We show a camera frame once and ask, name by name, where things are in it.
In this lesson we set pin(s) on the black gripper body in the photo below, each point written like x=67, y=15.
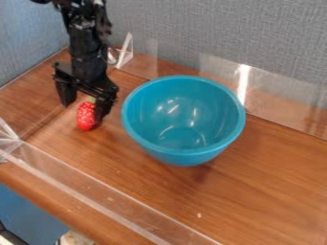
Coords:
x=100, y=87

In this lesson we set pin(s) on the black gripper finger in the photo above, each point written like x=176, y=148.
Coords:
x=67, y=93
x=104, y=104

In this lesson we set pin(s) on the red toy strawberry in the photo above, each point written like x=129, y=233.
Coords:
x=86, y=120

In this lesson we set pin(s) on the blue plastic bowl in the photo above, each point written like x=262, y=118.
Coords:
x=184, y=118

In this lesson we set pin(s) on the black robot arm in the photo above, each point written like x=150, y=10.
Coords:
x=85, y=74

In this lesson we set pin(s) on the clear acrylic front barrier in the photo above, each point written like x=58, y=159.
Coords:
x=33, y=171

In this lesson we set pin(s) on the clear acrylic barrier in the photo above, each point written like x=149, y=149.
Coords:
x=33, y=171
x=277, y=98

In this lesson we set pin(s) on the clear acrylic back barrier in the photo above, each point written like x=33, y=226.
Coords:
x=277, y=98

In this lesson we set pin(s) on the clear acrylic corner bracket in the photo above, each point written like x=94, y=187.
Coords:
x=118, y=57

